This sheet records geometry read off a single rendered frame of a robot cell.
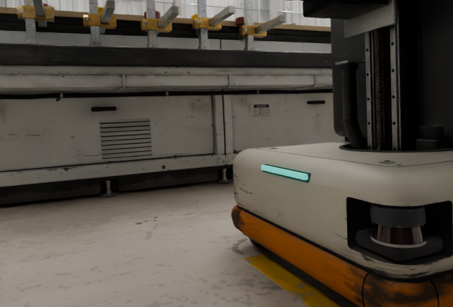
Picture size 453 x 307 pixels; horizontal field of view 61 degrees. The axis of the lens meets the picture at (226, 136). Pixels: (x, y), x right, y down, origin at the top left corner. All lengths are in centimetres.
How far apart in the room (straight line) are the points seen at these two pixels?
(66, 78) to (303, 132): 140
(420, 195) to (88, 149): 166
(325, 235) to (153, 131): 146
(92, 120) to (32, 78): 38
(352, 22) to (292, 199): 46
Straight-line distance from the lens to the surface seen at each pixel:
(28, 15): 182
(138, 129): 204
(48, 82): 180
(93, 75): 181
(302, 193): 78
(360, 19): 100
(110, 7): 159
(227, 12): 174
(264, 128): 230
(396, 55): 97
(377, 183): 63
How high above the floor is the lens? 37
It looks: 3 degrees down
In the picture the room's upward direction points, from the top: 3 degrees counter-clockwise
